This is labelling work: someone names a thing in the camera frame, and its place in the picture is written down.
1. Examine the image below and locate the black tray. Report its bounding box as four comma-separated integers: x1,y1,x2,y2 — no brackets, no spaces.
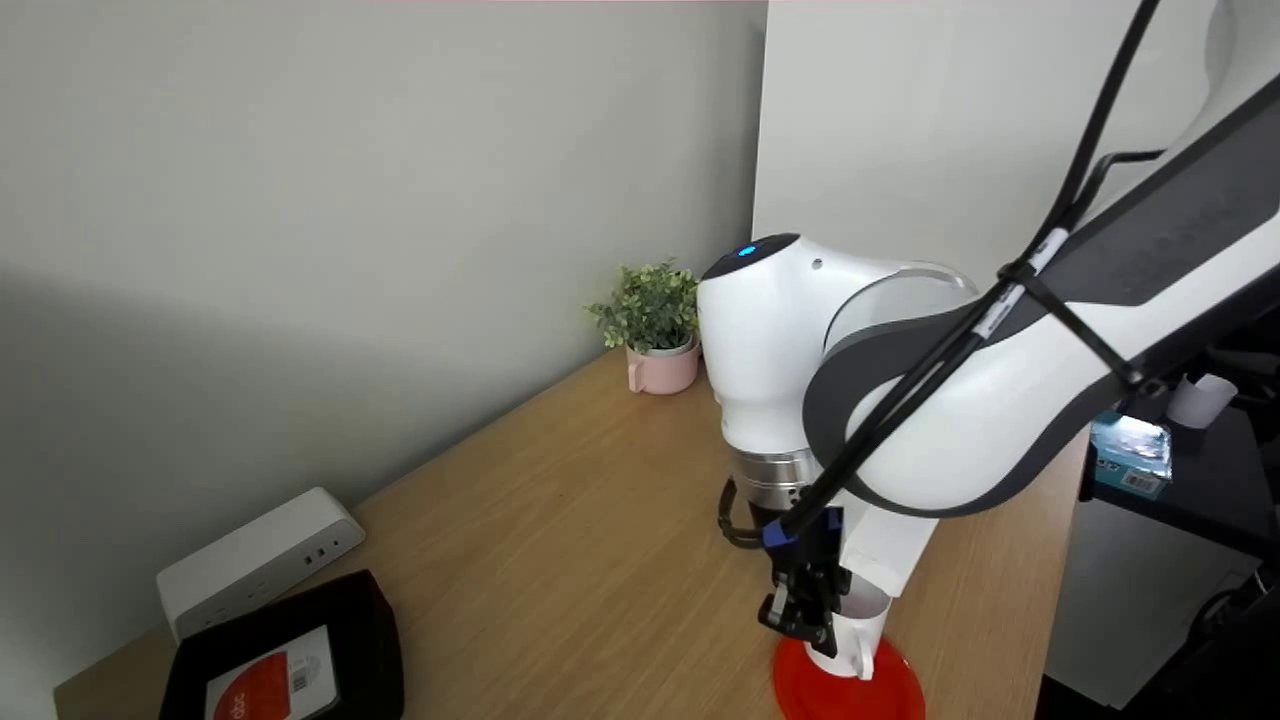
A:
158,567,409,720

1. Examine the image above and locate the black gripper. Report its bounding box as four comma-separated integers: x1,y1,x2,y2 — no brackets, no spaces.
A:
752,509,857,658

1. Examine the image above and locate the orange plate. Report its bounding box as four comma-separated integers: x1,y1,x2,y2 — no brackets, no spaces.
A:
768,633,930,720

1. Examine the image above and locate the red and white card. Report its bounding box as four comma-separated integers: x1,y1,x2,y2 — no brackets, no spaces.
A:
199,622,346,720

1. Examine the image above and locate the green plant in pink pot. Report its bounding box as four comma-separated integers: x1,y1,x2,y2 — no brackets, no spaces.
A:
589,261,708,399

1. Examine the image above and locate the black office chair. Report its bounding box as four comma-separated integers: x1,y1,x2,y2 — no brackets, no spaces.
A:
1037,561,1280,720

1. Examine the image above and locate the white paper cup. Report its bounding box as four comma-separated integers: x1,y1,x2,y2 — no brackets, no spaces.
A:
1169,371,1245,431

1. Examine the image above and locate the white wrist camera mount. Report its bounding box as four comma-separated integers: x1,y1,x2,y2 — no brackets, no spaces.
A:
832,496,945,620

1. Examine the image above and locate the black side desk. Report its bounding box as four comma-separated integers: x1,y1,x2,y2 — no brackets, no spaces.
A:
1078,377,1280,561

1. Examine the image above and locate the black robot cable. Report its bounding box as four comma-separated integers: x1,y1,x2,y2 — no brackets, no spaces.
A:
777,0,1169,544

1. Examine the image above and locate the blue tissue box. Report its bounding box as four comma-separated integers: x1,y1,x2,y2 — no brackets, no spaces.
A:
1088,411,1175,499

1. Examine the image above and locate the white rectangular box device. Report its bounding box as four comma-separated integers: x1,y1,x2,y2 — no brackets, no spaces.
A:
154,484,369,644

